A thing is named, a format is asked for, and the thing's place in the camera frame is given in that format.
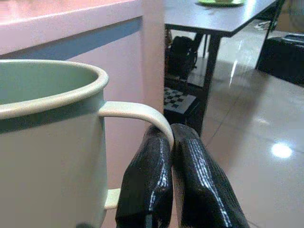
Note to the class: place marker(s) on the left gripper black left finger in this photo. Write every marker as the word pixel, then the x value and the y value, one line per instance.
pixel 147 178

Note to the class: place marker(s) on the grey table black legs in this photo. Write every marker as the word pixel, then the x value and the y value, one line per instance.
pixel 213 19

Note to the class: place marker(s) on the black box with patterned top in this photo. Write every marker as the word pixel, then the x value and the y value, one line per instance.
pixel 178 99

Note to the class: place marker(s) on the white kitchen counter cabinet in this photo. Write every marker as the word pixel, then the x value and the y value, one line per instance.
pixel 123 59

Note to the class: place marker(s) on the black storage case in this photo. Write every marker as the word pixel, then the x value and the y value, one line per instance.
pixel 280 61

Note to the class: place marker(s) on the black backpack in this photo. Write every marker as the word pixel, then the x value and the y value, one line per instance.
pixel 181 54

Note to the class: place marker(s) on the green plate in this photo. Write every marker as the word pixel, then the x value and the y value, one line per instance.
pixel 221 3

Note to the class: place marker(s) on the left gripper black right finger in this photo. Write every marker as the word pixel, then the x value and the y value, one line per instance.
pixel 202 178

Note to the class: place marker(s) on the green mug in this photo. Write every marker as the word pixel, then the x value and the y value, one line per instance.
pixel 47 166

